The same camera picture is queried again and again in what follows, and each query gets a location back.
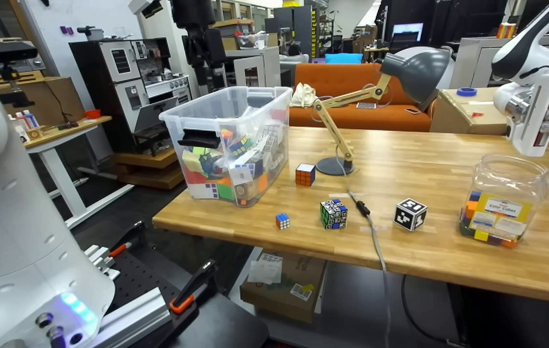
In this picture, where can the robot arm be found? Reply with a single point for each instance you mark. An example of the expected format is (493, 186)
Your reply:
(13, 217)

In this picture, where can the orange and white Rubik's cube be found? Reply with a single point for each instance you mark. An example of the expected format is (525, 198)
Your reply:
(305, 175)

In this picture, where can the small Rubik's cube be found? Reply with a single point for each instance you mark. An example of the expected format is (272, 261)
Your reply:
(282, 221)

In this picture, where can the green patterned Rubik's cube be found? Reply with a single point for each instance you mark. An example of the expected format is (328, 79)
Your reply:
(333, 214)

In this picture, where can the clear plastic storage container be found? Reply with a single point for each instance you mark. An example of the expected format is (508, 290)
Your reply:
(235, 104)

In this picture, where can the black and white cube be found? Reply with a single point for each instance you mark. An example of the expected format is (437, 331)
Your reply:
(410, 214)

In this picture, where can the grey desk lamp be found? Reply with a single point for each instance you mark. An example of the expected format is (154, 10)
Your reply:
(417, 70)

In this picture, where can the heap of puzzle cubes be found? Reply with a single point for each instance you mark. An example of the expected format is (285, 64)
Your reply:
(247, 164)

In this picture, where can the white cloth bag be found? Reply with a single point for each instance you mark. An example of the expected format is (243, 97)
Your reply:
(302, 95)

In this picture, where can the small white cabinet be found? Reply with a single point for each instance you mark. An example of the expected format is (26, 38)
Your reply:
(259, 67)

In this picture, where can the phone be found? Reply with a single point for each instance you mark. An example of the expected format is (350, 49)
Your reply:
(412, 110)
(365, 105)

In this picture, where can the cardboard box with labels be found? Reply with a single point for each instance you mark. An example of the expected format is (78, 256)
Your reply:
(298, 290)

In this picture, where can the orange sofa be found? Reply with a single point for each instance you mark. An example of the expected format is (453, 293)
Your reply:
(347, 79)

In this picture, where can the wooden pallet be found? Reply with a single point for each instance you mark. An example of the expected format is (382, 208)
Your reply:
(151, 166)

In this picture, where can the blue cushion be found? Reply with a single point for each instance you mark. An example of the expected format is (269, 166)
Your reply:
(344, 58)

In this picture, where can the black clamp with orange trigger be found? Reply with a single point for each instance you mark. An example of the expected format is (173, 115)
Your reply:
(126, 241)
(192, 290)

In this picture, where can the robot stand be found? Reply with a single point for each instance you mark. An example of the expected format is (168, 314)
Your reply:
(216, 324)

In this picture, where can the toy kitchen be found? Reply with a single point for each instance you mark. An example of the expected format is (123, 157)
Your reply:
(119, 92)

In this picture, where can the red bowl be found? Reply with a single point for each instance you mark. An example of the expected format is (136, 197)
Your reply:
(93, 114)

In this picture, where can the monitor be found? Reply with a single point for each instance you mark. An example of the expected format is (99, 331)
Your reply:
(407, 31)

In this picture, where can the heap of small coloured cubes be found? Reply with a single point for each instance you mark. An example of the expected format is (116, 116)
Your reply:
(472, 210)

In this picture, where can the large cardboard box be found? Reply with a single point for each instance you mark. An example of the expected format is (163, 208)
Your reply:
(467, 116)

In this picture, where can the blue tape roll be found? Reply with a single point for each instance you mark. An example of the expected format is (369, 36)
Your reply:
(467, 91)

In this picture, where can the white desk with wooden top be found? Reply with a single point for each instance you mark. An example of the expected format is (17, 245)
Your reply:
(59, 164)

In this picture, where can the clear plastic jar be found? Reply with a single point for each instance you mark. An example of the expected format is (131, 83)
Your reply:
(511, 181)

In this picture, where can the brown cardboard box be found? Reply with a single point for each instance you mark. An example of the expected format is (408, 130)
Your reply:
(42, 99)

